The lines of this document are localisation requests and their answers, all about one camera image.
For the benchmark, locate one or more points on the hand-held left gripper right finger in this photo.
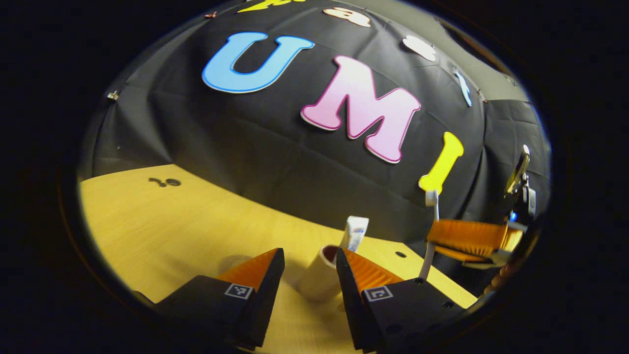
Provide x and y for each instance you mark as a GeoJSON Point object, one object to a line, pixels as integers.
{"type": "Point", "coordinates": [349, 300]}

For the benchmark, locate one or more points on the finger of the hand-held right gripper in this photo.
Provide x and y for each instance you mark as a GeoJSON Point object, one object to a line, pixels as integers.
{"type": "Point", "coordinates": [467, 238]}
{"type": "Point", "coordinates": [484, 260]}

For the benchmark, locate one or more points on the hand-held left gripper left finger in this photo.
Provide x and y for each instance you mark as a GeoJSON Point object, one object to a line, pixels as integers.
{"type": "Point", "coordinates": [268, 295]}

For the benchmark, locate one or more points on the beige cup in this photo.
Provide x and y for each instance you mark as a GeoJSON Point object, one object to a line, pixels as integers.
{"type": "Point", "coordinates": [319, 275]}

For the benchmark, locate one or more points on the white toothbrush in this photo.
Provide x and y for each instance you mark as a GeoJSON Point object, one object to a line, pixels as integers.
{"type": "Point", "coordinates": [434, 209]}

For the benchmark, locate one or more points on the white toothpaste tube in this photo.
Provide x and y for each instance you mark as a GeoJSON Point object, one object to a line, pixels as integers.
{"type": "Point", "coordinates": [355, 231]}

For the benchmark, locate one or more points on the wooden desktop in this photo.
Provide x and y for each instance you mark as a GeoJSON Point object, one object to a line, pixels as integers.
{"type": "Point", "coordinates": [172, 226]}

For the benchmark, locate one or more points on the black backdrop cloth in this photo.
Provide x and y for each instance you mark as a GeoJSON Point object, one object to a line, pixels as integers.
{"type": "Point", "coordinates": [275, 147]}

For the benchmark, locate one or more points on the white clip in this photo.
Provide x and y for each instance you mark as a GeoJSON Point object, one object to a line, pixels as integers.
{"type": "Point", "coordinates": [113, 95]}

